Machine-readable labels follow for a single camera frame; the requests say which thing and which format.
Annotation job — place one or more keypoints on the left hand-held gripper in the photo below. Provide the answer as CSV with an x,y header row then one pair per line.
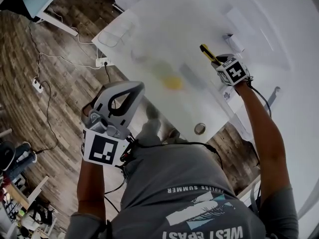
x,y
102,148

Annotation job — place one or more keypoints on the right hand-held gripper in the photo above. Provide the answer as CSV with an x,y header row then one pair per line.
x,y
234,72

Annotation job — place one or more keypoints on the yellow black utility knife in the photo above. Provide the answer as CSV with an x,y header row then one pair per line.
x,y
208,53

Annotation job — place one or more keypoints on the person's left forearm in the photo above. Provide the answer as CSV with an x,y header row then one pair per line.
x,y
91,185

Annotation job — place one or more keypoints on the person's right forearm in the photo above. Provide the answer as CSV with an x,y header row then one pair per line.
x,y
266,146

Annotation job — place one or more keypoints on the person's left shoe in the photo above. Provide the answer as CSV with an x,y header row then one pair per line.
x,y
152,112

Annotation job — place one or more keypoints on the person's shoe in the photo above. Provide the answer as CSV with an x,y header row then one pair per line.
x,y
152,112
173,134

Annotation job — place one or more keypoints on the long white power strip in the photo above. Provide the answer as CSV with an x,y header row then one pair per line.
x,y
104,62

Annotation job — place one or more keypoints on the dark grey rectangular bar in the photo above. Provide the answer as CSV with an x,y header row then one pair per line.
x,y
193,76

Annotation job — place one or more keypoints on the person's grey trousers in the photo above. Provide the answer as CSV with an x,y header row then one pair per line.
x,y
149,133

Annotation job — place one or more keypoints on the dark grey flat device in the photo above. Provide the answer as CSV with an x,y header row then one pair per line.
x,y
272,97

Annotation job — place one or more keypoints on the green-tinted clear container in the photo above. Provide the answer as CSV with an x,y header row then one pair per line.
x,y
162,68

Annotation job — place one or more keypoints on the yellow sponge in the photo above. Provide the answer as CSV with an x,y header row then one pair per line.
x,y
172,82

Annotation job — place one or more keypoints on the white desk with grommet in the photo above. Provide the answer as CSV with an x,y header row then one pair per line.
x,y
174,108

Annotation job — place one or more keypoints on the person's right shoe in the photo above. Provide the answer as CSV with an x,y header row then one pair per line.
x,y
173,134

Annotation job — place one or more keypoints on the clear plastic container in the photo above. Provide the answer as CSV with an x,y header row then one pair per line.
x,y
114,34

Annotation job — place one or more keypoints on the grey round desk grommet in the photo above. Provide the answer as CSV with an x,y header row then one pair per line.
x,y
200,129

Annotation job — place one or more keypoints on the long white desk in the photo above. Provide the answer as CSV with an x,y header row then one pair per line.
x,y
199,14

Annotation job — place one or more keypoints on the small white power strip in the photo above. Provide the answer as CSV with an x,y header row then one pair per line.
x,y
38,85

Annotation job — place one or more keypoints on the person's grey printed t-shirt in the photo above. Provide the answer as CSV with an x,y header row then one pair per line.
x,y
174,178

